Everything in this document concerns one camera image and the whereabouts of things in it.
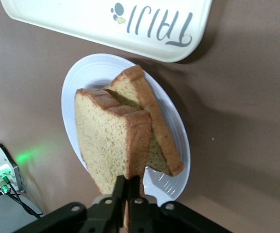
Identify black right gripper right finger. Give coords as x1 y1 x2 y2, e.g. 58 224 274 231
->
127 175 161 233

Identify brown bread slice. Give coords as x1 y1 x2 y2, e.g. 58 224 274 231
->
75 88 153 231
103 65 184 177

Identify black base cable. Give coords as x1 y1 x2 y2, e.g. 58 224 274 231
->
0 179 43 219

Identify white round plate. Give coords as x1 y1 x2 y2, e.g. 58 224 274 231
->
61 53 191 202

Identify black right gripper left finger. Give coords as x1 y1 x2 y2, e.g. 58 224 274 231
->
80 175 126 233

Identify cream tray with bear print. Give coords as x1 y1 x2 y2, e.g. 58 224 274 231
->
0 0 213 63

